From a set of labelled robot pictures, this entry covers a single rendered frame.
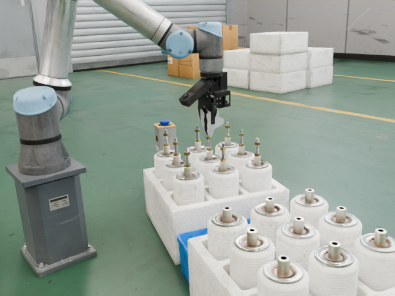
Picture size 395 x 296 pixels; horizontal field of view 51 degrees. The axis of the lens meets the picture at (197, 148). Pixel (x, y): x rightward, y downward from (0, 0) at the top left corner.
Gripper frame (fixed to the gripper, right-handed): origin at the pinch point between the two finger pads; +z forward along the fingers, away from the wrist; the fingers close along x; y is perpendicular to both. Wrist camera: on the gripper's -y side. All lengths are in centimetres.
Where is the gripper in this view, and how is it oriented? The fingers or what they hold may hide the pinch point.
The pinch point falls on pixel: (207, 133)
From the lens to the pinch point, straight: 139.1
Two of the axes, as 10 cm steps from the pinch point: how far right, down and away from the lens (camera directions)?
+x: -5.3, -2.4, 8.2
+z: 0.3, 9.5, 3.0
